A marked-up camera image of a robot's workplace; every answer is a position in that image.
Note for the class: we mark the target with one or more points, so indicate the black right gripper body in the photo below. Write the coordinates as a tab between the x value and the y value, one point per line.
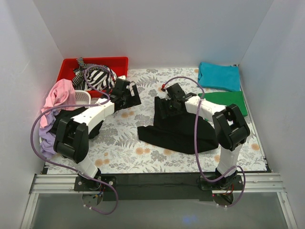
162	108

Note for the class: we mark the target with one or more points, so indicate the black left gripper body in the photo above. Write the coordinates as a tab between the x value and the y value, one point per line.
130	94

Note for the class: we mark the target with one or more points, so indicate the black floral print t shirt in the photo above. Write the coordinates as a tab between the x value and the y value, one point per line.
177	134

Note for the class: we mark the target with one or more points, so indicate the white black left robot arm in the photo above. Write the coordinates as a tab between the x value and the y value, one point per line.
72	136

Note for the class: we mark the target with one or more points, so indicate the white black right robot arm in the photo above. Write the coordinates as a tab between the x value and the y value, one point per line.
230	127

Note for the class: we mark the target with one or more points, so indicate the black white striped shirt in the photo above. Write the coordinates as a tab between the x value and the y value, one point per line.
100	77

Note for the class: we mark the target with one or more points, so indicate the white plastic laundry basket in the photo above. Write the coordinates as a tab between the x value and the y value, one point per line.
82	97

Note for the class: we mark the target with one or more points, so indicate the folded green t shirt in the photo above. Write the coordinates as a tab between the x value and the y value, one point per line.
228	98

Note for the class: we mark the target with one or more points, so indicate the folded blue t shirt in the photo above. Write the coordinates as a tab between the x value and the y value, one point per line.
219	77

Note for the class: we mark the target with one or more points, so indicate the pink shirt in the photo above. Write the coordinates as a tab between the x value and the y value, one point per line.
62	93

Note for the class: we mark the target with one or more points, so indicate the black shirt in basket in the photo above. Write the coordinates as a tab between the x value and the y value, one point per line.
69	114

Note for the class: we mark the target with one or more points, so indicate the lavender shirt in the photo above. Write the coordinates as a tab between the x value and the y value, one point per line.
47	138

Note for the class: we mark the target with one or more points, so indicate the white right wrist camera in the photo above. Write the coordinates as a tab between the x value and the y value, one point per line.
164	90

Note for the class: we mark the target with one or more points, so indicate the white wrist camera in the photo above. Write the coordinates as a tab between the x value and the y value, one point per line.
164	90
121	78

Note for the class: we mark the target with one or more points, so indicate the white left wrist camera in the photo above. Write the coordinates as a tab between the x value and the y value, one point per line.
121	78

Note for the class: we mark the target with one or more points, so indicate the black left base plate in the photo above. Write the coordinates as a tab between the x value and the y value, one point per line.
95	183

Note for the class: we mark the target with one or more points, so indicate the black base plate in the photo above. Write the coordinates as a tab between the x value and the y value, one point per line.
95	183
223	185

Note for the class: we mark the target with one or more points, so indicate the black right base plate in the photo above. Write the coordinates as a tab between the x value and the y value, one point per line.
223	185

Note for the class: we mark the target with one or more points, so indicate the aluminium frame rail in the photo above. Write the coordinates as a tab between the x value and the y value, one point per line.
254	182

